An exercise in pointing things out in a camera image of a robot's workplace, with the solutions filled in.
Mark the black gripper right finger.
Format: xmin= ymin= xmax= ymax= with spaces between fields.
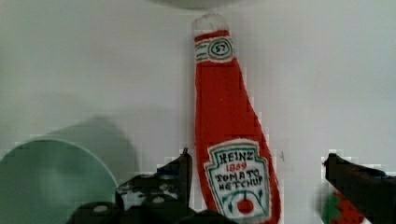
xmin=324 ymin=153 xmax=396 ymax=224

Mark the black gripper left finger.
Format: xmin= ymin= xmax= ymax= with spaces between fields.
xmin=66 ymin=149 xmax=236 ymax=224

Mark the red plush ketchup bottle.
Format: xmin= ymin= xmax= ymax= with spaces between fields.
xmin=192 ymin=14 xmax=281 ymax=224

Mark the red plush strawberry near bowl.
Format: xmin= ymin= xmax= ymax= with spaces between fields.
xmin=320 ymin=191 xmax=365 ymax=224

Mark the green metal cup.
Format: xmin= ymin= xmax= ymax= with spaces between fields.
xmin=0 ymin=118 xmax=135 ymax=224

